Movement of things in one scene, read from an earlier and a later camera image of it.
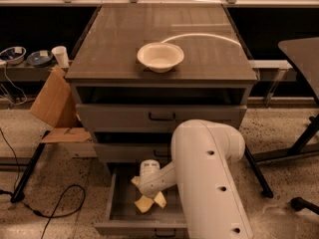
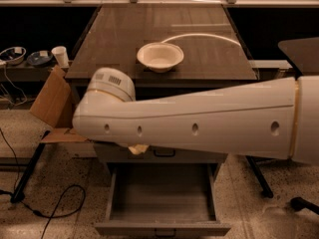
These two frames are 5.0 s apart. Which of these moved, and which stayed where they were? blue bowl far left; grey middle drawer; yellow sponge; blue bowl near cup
Moved: yellow sponge
Stayed: blue bowl near cup; grey middle drawer; blue bowl far left
